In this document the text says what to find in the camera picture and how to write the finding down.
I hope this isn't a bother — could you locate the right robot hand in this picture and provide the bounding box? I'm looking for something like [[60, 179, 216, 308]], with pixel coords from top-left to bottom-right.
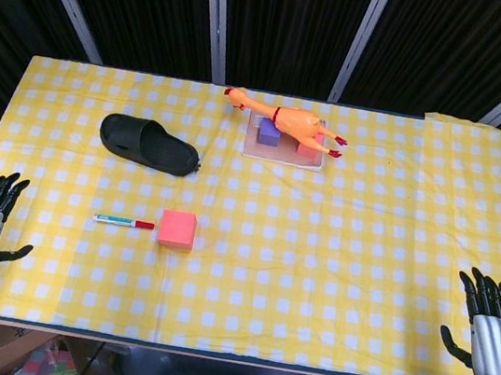
[[433, 262, 501, 375]]

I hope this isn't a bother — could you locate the black rubber slipper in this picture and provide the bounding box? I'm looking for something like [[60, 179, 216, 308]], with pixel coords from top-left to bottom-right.
[[94, 111, 207, 182]]

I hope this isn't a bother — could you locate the red teal marker pen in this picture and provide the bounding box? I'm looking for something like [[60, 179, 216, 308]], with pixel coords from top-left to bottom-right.
[[92, 214, 157, 231]]

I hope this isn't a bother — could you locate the purple block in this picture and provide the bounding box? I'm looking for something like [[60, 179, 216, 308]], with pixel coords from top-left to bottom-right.
[[255, 118, 284, 148]]

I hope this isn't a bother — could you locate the small pink foam block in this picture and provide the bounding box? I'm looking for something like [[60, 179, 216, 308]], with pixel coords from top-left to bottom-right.
[[295, 131, 327, 160]]

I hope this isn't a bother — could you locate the orange rubber chicken toy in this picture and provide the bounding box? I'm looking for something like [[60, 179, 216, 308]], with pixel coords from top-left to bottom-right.
[[217, 86, 355, 161]]

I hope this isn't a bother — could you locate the cardboard box with colourful contents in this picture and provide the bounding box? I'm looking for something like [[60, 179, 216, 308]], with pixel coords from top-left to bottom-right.
[[0, 324, 127, 375]]

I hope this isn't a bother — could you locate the large pink foam cube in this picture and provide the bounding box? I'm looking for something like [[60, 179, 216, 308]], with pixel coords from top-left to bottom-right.
[[156, 208, 200, 253]]

